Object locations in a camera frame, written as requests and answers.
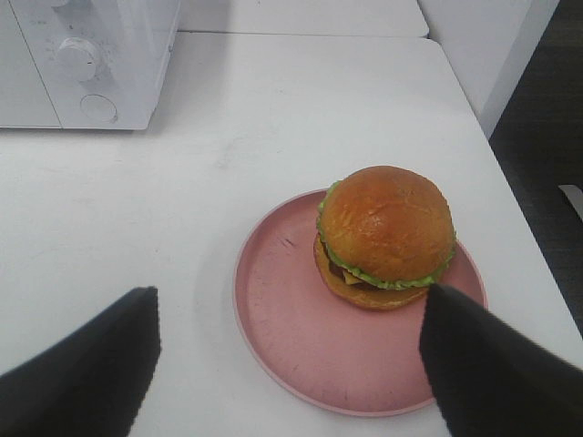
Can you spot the pink round plate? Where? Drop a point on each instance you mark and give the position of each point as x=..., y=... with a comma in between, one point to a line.
x=314, y=344

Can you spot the white round door button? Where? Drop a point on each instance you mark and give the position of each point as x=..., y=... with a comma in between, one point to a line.
x=99, y=108

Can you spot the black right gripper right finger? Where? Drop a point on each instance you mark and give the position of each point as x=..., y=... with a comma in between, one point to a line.
x=490, y=380

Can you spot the white lower timer knob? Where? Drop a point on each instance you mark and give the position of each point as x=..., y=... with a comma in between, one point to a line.
x=79, y=58

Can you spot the white microwave oven body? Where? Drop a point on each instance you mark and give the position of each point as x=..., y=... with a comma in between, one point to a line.
x=135, y=39

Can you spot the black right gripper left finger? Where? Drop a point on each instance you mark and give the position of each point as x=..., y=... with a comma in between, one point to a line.
x=91, y=383

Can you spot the burger with lettuce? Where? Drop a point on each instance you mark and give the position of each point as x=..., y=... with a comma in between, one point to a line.
x=384, y=236

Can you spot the white adjacent table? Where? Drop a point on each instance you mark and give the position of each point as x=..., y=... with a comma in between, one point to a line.
x=305, y=18

